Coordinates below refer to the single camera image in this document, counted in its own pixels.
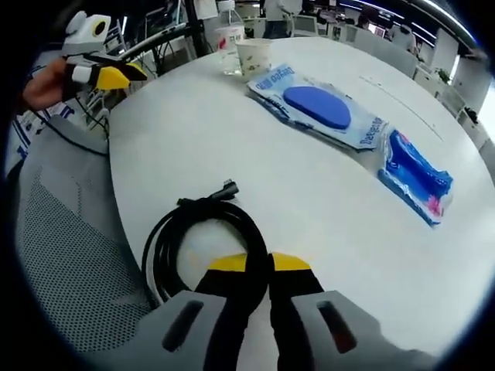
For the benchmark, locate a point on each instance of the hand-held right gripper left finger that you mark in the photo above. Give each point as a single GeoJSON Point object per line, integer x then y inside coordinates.
{"type": "Point", "coordinates": [154, 340]}

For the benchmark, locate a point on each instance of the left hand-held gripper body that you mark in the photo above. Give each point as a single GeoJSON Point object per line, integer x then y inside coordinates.
{"type": "Point", "coordinates": [83, 36]}

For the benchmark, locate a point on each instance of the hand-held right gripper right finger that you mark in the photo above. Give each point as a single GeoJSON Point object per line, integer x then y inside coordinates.
{"type": "Point", "coordinates": [359, 340]}

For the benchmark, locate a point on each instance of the clear plastic water bottle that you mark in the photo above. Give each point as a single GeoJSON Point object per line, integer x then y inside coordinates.
{"type": "Point", "coordinates": [230, 38]}

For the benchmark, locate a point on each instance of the white paper cup green print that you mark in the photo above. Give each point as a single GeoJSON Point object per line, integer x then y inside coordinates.
{"type": "Point", "coordinates": [253, 58]}

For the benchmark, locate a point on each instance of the blue flowered tissue pack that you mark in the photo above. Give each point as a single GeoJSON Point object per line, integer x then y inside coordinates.
{"type": "Point", "coordinates": [414, 174]}

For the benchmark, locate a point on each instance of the white wipes packet blue oval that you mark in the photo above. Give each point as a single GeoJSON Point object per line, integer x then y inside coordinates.
{"type": "Point", "coordinates": [317, 104]}

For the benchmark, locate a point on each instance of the person's left hand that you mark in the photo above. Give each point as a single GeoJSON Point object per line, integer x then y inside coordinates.
{"type": "Point", "coordinates": [42, 87]}

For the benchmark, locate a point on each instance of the white table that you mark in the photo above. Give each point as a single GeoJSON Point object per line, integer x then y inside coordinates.
{"type": "Point", "coordinates": [232, 154]}

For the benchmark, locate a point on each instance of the white office chair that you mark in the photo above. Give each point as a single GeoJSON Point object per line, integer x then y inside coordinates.
{"type": "Point", "coordinates": [304, 26]}
{"type": "Point", "coordinates": [453, 102]}

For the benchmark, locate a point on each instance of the low white partition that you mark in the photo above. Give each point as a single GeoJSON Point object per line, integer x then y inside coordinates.
{"type": "Point", "coordinates": [383, 52]}

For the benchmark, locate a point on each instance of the green potted plant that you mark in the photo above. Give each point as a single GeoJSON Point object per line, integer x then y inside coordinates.
{"type": "Point", "coordinates": [444, 75]}

